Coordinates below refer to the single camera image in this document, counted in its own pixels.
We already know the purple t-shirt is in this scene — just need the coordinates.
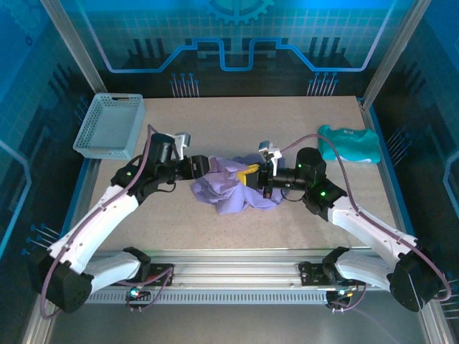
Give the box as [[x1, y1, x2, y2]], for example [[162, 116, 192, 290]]
[[189, 154, 286, 216]]

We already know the folded teal t-shirt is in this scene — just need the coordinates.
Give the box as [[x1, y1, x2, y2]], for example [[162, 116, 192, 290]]
[[316, 124, 382, 165]]

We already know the pale blue perforated plastic basket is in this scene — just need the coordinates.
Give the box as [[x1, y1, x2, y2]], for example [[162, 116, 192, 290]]
[[72, 92, 147, 161]]

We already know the blue table edge strip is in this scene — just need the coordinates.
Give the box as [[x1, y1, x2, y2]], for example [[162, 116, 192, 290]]
[[365, 106, 423, 259], [53, 157, 93, 261]]

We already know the small LED circuit board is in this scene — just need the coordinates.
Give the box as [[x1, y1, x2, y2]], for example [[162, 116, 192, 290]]
[[326, 286, 356, 300], [125, 286, 151, 302]]

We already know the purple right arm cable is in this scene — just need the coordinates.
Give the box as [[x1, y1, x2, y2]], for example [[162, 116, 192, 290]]
[[279, 134, 453, 315]]

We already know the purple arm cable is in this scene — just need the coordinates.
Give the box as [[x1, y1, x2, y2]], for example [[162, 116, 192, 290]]
[[279, 134, 453, 315], [39, 124, 176, 320]]

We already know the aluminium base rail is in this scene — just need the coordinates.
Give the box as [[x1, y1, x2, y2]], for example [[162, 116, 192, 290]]
[[48, 249, 430, 292]]

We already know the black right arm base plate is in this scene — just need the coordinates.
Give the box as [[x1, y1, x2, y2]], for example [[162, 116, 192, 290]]
[[298, 260, 366, 287]]

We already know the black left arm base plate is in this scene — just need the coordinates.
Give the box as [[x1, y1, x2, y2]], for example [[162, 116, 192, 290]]
[[143, 261, 176, 287]]

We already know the slotted grey cable duct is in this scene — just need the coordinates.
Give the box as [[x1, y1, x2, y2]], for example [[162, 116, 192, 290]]
[[56, 290, 329, 305]]

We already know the aluminium frame post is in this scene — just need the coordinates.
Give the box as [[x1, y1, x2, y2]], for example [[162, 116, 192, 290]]
[[360, 0, 434, 110], [39, 0, 108, 95]]

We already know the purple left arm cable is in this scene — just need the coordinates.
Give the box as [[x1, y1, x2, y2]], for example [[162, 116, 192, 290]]
[[39, 124, 176, 320]]

